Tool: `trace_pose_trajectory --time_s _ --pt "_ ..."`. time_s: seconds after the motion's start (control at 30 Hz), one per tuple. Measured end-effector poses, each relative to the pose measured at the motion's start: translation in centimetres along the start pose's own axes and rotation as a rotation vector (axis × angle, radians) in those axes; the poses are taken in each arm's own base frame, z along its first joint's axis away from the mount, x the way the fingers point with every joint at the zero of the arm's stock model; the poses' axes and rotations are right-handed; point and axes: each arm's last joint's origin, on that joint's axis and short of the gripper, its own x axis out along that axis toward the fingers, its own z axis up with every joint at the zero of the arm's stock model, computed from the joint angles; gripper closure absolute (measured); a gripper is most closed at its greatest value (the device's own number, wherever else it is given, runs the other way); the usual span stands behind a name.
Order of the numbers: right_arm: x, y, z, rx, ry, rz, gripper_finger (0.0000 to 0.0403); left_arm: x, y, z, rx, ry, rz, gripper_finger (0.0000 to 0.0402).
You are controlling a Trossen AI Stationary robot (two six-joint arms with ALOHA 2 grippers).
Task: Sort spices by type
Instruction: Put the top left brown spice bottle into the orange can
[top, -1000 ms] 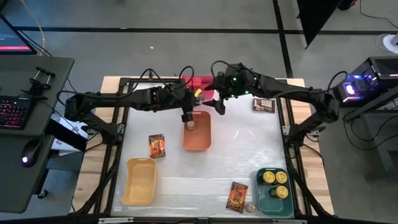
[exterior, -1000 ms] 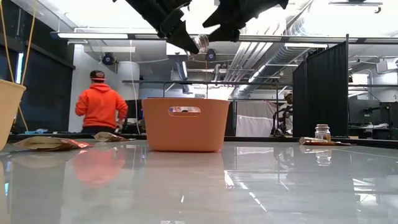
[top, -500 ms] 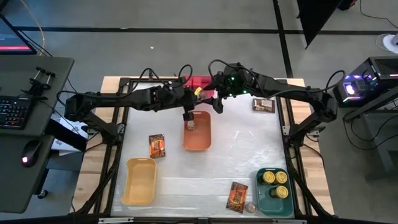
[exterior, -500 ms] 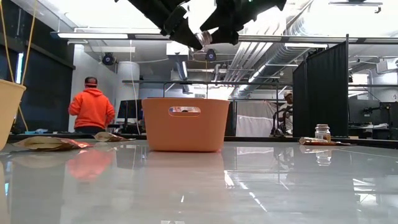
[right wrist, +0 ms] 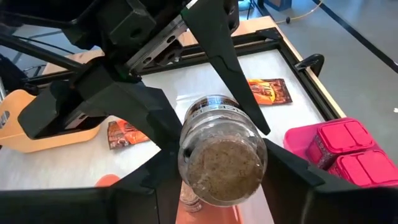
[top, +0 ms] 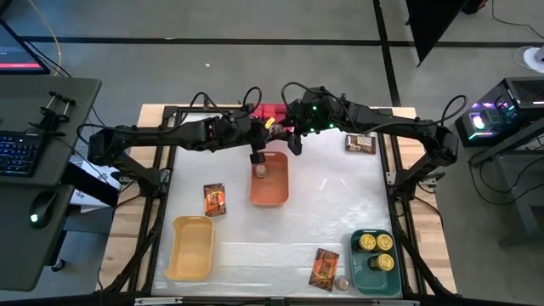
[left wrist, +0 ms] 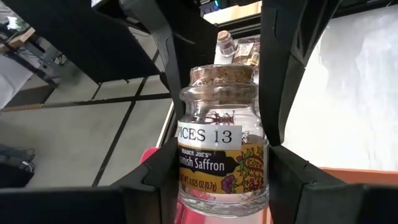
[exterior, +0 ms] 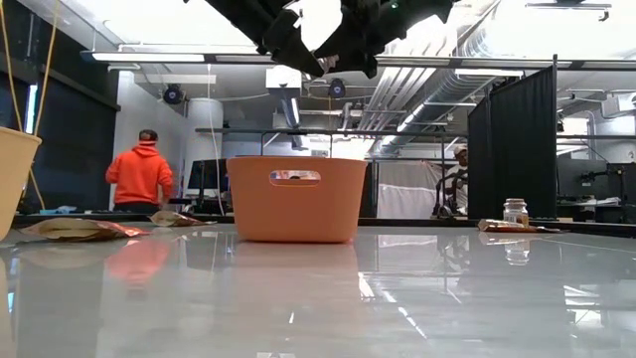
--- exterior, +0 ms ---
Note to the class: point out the person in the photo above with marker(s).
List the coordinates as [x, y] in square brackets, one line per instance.
[139, 174]
[459, 176]

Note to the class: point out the ribbed metal air duct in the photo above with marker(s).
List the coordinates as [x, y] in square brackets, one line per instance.
[447, 89]

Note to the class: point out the white hanging sheet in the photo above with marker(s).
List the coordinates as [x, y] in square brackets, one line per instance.
[402, 194]

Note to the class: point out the blue cloth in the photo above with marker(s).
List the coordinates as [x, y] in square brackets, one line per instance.
[59, 210]

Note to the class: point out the long ceiling light fixture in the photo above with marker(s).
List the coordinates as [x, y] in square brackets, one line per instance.
[174, 57]

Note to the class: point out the black curtain room divider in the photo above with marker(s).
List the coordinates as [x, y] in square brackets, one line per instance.
[517, 149]

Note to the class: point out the white ceiling box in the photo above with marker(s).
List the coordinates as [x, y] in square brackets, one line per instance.
[283, 79]

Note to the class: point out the round black ceiling device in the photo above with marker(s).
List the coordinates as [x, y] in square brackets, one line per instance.
[173, 94]
[337, 88]

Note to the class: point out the black office monitor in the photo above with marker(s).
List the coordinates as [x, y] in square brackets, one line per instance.
[581, 179]
[623, 184]

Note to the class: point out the background computer monitor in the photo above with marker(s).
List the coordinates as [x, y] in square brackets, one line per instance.
[206, 174]

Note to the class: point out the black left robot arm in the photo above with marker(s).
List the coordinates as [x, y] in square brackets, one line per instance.
[233, 15]

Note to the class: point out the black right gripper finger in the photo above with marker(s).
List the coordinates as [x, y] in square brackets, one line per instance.
[358, 54]

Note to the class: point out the black background robot arm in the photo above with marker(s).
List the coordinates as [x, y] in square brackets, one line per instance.
[438, 191]

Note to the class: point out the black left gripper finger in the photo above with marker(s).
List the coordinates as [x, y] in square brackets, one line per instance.
[293, 45]

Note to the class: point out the yellow plastic bin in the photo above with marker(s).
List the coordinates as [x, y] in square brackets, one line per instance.
[15, 179]

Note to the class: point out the orange plastic bin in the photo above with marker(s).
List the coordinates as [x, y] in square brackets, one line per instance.
[298, 214]

